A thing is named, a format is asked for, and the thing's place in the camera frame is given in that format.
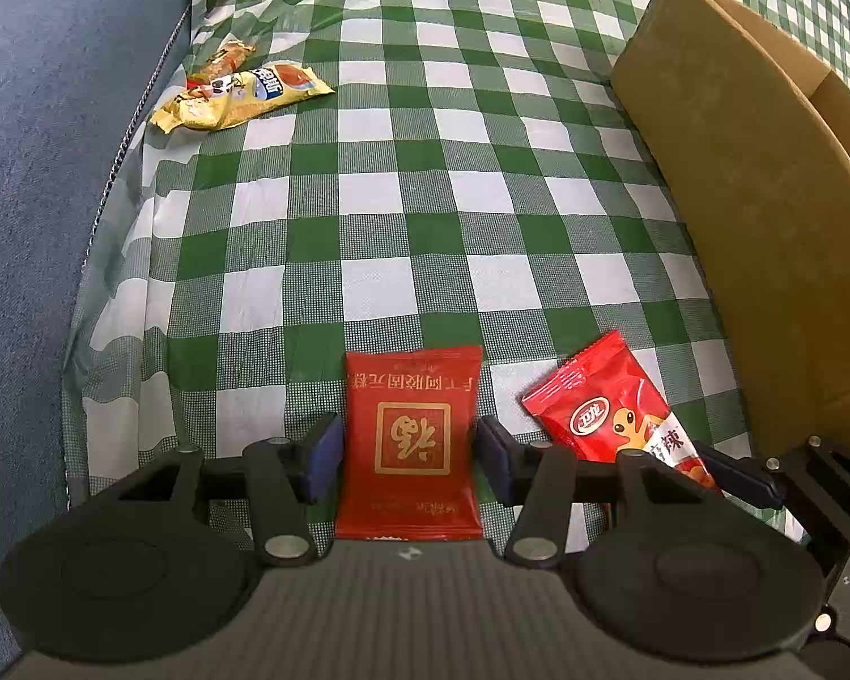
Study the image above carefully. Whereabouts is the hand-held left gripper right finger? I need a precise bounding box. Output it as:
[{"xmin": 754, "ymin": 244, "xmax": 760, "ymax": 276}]
[{"xmin": 475, "ymin": 414, "xmax": 736, "ymax": 569}]

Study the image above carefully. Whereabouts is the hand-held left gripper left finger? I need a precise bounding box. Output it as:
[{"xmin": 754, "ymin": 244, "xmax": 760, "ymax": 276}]
[{"xmin": 109, "ymin": 411, "xmax": 346, "ymax": 569}]

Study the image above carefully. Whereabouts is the brown cardboard box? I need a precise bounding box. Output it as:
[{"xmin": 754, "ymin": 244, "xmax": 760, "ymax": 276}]
[{"xmin": 610, "ymin": 0, "xmax": 850, "ymax": 466}]

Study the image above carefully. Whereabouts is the green white checkered tablecloth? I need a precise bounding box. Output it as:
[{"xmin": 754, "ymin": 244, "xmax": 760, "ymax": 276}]
[{"xmin": 62, "ymin": 0, "xmax": 850, "ymax": 562}]

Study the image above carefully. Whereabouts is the yellow snack packet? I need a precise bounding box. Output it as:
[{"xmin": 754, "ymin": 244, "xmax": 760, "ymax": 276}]
[{"xmin": 148, "ymin": 64, "xmax": 337, "ymax": 133}]

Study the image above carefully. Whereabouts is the red cartoon snack packet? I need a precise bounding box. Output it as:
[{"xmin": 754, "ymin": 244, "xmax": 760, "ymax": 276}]
[{"xmin": 520, "ymin": 329, "xmax": 728, "ymax": 534}]

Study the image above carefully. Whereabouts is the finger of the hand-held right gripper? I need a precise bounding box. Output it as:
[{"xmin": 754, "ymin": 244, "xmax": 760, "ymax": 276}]
[{"xmin": 700, "ymin": 435, "xmax": 850, "ymax": 559}]

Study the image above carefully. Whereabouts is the small orange snack packet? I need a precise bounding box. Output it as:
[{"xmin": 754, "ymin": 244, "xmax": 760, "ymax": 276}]
[{"xmin": 187, "ymin": 38, "xmax": 257, "ymax": 87}]

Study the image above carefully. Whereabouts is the red square snack packet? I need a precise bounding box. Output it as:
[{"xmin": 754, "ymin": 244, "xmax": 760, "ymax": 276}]
[{"xmin": 333, "ymin": 344, "xmax": 486, "ymax": 543}]

